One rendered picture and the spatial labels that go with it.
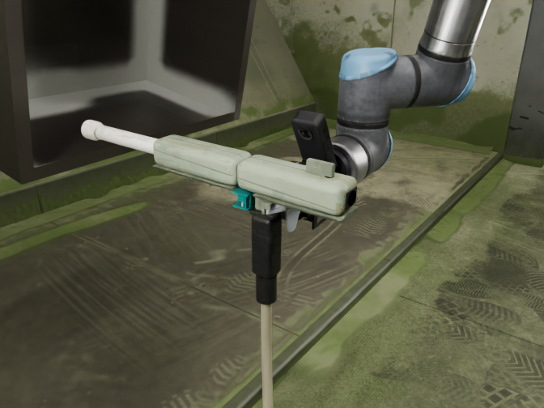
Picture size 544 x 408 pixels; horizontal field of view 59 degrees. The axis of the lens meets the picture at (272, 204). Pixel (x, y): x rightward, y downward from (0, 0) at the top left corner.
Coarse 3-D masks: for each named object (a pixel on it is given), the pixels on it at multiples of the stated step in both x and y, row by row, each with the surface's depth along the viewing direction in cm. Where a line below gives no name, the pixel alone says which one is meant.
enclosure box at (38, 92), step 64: (0, 0) 68; (64, 0) 111; (128, 0) 126; (192, 0) 123; (256, 0) 113; (0, 64) 73; (64, 64) 118; (128, 64) 134; (192, 64) 130; (0, 128) 79; (64, 128) 103; (128, 128) 109; (192, 128) 113
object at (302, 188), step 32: (96, 128) 78; (160, 160) 69; (192, 160) 66; (224, 160) 63; (256, 160) 61; (320, 160) 57; (256, 192) 61; (288, 192) 58; (320, 192) 55; (256, 224) 64; (256, 256) 66; (256, 288) 69
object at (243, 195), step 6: (234, 192) 63; (240, 192) 63; (246, 192) 63; (252, 192) 63; (240, 198) 63; (246, 198) 62; (252, 198) 63; (234, 204) 64; (240, 204) 64; (246, 204) 63; (252, 204) 63
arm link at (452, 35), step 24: (456, 0) 74; (480, 0) 73; (432, 24) 78; (456, 24) 76; (480, 24) 77; (432, 48) 79; (456, 48) 78; (432, 72) 81; (456, 72) 81; (432, 96) 83; (456, 96) 84
